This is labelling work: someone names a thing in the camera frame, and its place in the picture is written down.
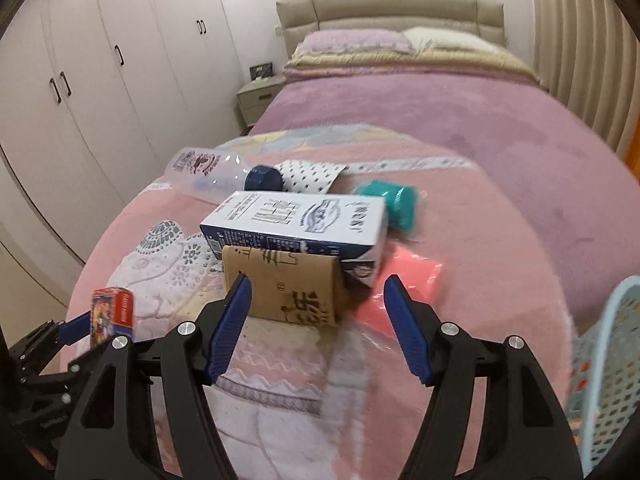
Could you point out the beige bed headboard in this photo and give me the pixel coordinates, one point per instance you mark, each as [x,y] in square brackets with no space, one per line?
[390,7]

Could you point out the white and blue milk carton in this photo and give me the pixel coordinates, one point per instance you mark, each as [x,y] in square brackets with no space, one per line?
[300,222]

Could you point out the beige nightstand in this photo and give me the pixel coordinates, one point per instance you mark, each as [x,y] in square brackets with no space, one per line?
[257,100]

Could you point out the orange curtain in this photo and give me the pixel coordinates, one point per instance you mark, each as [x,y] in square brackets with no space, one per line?
[632,147]

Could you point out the pink elephant blanket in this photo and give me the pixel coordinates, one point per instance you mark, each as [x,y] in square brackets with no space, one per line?
[310,410]

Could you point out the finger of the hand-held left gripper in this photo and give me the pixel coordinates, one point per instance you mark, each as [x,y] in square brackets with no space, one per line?
[87,360]
[75,327]

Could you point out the black picture frame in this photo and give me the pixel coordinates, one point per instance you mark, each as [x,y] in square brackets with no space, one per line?
[261,71]

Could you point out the white pillow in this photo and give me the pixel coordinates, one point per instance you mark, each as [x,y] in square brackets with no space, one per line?
[450,39]

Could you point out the beige folded quilt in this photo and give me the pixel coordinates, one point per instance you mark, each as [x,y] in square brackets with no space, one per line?
[400,62]

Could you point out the white wardrobe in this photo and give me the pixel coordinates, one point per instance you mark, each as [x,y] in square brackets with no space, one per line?
[110,75]

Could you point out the purple bed blanket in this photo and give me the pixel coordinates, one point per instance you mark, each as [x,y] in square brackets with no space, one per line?
[450,115]

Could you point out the white dotted cloth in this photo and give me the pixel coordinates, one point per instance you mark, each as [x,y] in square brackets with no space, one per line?
[312,176]

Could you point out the light blue plastic basket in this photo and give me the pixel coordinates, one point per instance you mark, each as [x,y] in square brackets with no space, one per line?
[607,360]

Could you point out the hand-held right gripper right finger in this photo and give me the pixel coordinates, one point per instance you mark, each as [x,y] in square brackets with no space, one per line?
[407,330]

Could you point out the teal plastic cup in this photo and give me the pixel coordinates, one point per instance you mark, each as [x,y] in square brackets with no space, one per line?
[392,205]

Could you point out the pink plastic packet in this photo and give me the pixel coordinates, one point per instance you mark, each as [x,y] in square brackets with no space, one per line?
[407,270]

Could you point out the small red printed box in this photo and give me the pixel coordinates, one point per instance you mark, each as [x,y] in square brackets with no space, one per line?
[114,312]

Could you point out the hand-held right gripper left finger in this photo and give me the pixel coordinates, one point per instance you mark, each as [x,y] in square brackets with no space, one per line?
[231,330]

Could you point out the purple pillow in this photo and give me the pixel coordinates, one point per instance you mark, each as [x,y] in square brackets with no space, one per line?
[350,41]

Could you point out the beige curtain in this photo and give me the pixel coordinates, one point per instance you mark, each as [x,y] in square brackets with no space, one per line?
[575,35]

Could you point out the clear plastic bottle blue cap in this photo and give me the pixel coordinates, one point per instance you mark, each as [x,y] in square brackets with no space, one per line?
[210,175]

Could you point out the brown paper box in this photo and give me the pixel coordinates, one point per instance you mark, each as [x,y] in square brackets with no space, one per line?
[290,285]

